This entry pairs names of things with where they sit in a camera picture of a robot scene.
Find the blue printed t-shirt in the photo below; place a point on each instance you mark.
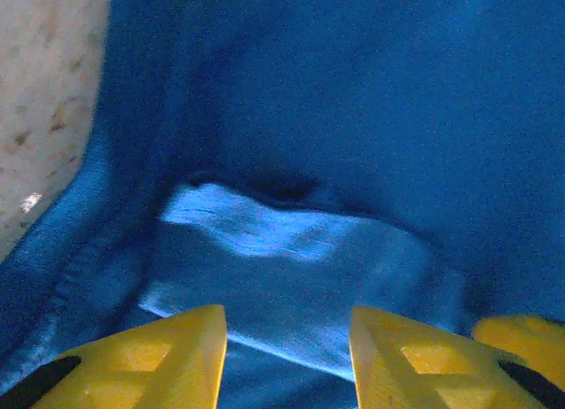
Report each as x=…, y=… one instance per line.
x=331, y=117

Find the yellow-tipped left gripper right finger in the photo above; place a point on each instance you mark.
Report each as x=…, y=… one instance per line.
x=397, y=382

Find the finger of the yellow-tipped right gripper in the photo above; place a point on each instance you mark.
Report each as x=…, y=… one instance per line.
x=525, y=338

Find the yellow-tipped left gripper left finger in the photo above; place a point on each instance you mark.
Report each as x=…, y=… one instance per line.
x=176, y=373

